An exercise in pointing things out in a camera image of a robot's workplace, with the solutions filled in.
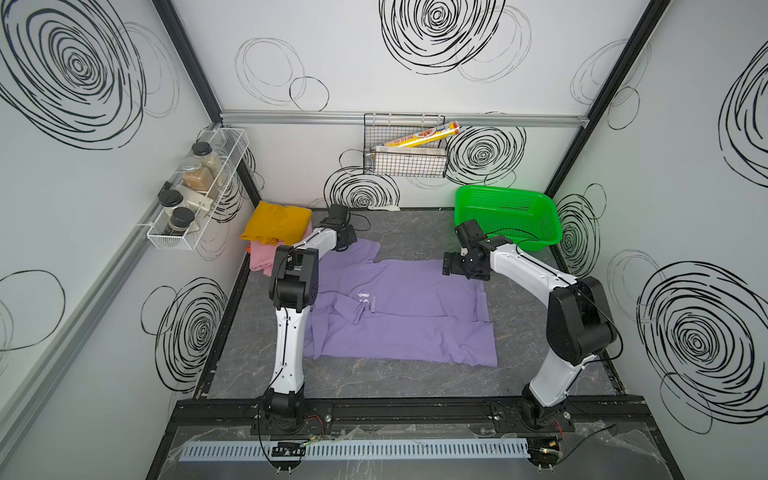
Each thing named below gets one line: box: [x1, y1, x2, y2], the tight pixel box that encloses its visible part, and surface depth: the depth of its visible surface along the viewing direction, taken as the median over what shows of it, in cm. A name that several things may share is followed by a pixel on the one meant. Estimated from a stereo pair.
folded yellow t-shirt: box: [240, 201, 312, 246], surface depth 105 cm
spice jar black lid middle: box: [158, 190, 183, 207], surface depth 64 cm
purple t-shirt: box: [304, 239, 498, 367], surface depth 91 cm
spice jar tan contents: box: [181, 161, 214, 193], surface depth 72 cm
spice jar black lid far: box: [191, 141, 221, 181], surface depth 75 cm
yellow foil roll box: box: [383, 121, 460, 148], surface depth 91 cm
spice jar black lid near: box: [170, 207, 195, 227], surface depth 64 cm
